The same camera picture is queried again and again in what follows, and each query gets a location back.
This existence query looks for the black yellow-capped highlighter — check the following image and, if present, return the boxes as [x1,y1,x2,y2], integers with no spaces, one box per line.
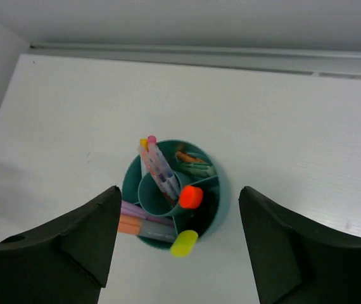
[170,230,199,258]

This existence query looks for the aluminium table edge rail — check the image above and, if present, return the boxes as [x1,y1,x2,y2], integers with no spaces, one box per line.
[28,42,361,80]

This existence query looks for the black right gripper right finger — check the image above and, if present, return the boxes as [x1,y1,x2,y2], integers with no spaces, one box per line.
[239,186,361,303]

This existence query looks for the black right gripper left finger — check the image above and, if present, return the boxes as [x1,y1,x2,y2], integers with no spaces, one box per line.
[0,186,122,303]

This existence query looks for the orange correction tape dispenser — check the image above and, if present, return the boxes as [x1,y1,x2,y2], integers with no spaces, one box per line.
[175,151,206,163]

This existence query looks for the clear orange lead case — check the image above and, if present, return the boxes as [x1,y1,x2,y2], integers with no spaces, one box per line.
[118,214,177,243]

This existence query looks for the black orange-capped highlighter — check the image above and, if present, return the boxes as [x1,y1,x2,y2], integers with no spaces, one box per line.
[179,185,204,210]

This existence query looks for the green correction tape dispenser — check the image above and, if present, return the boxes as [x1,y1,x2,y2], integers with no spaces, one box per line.
[179,162,216,178]

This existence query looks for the yellow-capped white marker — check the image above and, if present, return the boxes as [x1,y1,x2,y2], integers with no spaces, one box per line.
[139,139,149,177]

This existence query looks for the teal round desk organizer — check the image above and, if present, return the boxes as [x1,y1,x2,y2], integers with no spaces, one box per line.
[122,139,231,250]

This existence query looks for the pink double-ended marker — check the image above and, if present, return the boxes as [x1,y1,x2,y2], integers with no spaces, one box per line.
[148,143,181,200]

